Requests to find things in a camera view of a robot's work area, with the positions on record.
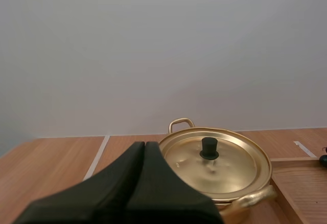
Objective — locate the dark toy grapes bunch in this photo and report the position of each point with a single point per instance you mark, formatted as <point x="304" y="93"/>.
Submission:
<point x="324" y="159"/>

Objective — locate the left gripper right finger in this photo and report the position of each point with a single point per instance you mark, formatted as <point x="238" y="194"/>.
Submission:
<point x="163" y="196"/>

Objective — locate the gold lid with black knob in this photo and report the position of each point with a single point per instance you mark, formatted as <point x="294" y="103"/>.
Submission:
<point x="219" y="169"/>

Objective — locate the shallow wooden tray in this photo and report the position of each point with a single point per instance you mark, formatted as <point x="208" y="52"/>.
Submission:
<point x="301" y="185"/>

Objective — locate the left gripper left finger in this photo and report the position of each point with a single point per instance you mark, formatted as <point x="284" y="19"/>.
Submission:
<point x="84" y="203"/>

